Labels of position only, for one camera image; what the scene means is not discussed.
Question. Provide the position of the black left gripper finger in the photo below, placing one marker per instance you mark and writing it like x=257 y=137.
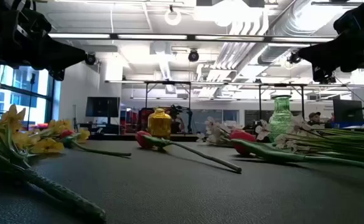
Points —
x=66 y=57

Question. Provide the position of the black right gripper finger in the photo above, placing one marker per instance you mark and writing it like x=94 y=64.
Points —
x=321 y=57

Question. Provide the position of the white flower bunch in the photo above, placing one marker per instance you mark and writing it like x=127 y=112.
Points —
x=298 y=123
x=212 y=127

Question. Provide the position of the black background robot arm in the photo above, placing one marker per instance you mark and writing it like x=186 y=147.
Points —
x=181 y=109

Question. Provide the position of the green glass vase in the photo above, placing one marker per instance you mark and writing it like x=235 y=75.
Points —
x=281 y=119

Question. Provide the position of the yellow glass vase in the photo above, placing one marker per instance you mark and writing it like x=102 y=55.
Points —
x=159 y=124

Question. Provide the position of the black ceiling spot lamp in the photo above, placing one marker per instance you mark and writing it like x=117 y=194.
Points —
x=193 y=56
x=324 y=76
x=293 y=58
x=90 y=58

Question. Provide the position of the black pole stand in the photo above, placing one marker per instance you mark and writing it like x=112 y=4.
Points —
x=32 y=77

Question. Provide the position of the black monitor on stand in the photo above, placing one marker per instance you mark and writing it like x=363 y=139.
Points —
x=348 y=110
x=102 y=107

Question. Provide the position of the person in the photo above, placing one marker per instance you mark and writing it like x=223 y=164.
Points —
x=314 y=117

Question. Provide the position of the thin black tripod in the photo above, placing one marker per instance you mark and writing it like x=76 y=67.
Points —
x=75 y=118

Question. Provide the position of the red storage rack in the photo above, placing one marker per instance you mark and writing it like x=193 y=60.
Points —
x=132 y=119

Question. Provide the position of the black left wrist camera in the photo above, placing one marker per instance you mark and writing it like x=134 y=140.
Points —
x=29 y=21

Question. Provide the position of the black metal rig frame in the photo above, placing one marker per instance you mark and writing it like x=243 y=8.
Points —
x=169 y=82

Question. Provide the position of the black table edge rail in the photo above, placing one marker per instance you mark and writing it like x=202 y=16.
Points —
x=181 y=137

